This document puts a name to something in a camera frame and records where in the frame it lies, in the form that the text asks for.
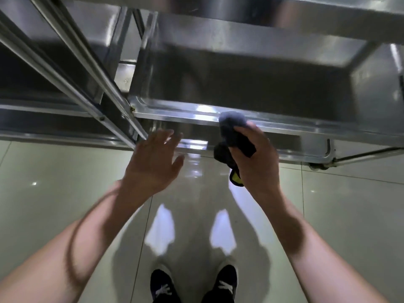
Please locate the person's left hand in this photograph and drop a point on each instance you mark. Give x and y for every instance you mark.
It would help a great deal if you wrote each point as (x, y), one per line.
(151, 167)

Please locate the stainless steel trolley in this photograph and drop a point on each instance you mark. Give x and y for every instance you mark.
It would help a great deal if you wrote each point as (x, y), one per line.
(94, 70)
(47, 71)

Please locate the grey and yellow cleaning cloth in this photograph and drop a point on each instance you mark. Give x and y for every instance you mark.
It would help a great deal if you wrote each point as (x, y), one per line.
(230, 126)

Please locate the person's left forearm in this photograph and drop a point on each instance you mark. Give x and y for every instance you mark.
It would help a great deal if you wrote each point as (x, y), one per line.
(63, 255)

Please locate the dark blue sneaker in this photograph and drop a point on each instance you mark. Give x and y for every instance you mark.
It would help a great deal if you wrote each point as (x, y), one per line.
(224, 284)
(162, 287)

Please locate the person's right hand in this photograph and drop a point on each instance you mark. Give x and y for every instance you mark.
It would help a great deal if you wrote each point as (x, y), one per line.
(258, 164)

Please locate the person's right forearm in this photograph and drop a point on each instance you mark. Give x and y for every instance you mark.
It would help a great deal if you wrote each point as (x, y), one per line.
(315, 258)

